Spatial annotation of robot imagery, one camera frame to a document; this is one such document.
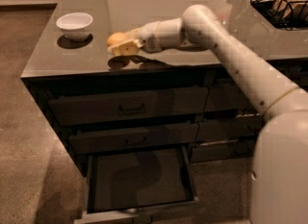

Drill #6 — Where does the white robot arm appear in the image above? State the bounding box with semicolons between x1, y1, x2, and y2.
107;5;308;224

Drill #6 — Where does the white bowl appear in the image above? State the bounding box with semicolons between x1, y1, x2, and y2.
56;12;93;41

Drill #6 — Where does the orange fruit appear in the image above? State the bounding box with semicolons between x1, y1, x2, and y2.
107;32;127;47

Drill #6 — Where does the top right drawer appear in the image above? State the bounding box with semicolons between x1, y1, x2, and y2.
205;79;252;112

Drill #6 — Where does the bottom right drawer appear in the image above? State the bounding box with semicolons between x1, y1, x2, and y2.
190;139;255;162

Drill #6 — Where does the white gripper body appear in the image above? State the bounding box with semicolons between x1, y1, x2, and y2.
139;18;185;53

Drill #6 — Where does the dark cabinet counter unit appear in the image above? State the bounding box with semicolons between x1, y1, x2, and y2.
21;0;308;177

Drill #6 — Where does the open bottom left drawer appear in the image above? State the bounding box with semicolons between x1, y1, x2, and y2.
73;145;198;224

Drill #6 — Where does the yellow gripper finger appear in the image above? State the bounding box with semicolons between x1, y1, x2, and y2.
124;28;140;39
108;38;142;57

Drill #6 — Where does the middle right drawer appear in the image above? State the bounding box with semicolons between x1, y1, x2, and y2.
196;116;263;142

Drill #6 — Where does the top left drawer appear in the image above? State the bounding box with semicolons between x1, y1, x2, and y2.
48;87;209;126

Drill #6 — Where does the middle left drawer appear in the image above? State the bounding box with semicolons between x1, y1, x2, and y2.
69;123;198;154

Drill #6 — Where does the black wire basket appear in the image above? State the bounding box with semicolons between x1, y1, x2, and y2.
250;0;308;30

